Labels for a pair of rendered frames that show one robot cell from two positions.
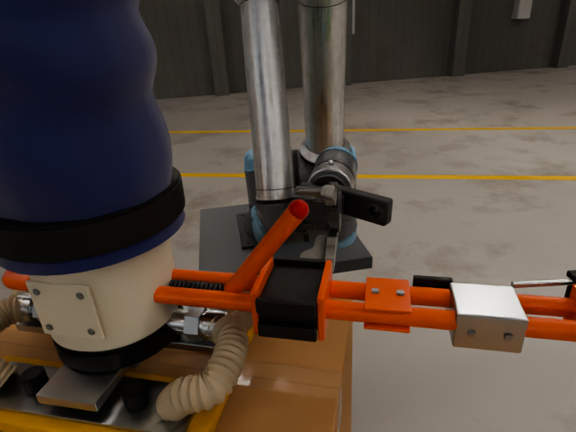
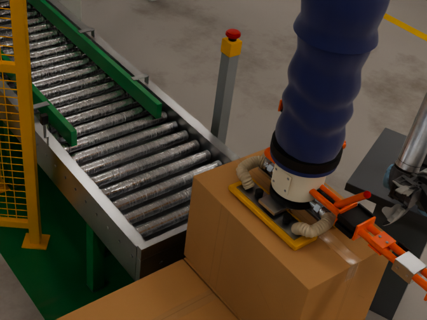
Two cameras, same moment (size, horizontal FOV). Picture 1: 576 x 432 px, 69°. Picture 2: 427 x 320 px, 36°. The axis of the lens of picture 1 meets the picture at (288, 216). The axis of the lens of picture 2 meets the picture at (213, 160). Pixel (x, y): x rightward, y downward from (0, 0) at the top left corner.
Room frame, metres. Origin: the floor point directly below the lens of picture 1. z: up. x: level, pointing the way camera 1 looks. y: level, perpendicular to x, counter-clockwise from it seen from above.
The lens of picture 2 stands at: (-1.08, -0.47, 2.41)
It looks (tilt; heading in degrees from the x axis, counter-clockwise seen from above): 38 degrees down; 34
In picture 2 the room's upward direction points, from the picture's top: 8 degrees clockwise
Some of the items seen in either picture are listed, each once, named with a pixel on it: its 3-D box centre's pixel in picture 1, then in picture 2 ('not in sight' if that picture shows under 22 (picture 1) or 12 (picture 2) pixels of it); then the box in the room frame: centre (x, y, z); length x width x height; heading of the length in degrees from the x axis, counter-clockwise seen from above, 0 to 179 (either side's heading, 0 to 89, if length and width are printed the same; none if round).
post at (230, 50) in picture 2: not in sight; (219, 127); (1.17, 1.05, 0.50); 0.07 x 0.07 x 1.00; 77
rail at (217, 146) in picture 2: not in sight; (127, 80); (1.13, 1.67, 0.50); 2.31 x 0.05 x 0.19; 77
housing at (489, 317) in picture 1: (483, 315); (408, 267); (0.37, -0.21, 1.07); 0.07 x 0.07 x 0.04; 77
